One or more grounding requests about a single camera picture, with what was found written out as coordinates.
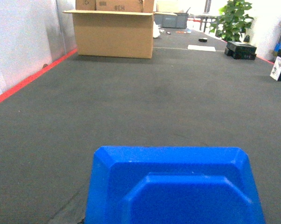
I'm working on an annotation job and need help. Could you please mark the blue plastic part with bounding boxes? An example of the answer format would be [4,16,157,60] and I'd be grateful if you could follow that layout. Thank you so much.
[85,146,265,224]

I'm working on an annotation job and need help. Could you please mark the large open cardboard box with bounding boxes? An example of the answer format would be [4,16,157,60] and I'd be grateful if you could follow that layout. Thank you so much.
[66,9,154,59]

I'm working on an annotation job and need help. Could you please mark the white flat sheet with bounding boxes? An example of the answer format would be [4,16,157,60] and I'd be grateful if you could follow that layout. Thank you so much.
[188,45,216,52]

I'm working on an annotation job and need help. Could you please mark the small black tape roll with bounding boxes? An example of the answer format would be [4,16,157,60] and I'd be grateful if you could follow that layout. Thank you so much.
[199,38,208,42]

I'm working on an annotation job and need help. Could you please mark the grey plastic crate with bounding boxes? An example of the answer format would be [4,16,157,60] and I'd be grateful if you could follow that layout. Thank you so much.
[154,13,189,28]

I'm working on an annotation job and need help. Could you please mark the upper cardboard box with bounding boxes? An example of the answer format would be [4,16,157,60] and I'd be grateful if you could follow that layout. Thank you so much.
[75,0,155,13]

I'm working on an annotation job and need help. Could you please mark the stacked black boxes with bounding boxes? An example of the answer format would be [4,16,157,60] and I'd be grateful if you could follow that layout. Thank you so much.
[224,41,257,60]

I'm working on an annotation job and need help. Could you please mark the potted green plant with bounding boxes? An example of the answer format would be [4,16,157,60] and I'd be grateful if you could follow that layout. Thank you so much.
[209,0,254,42]

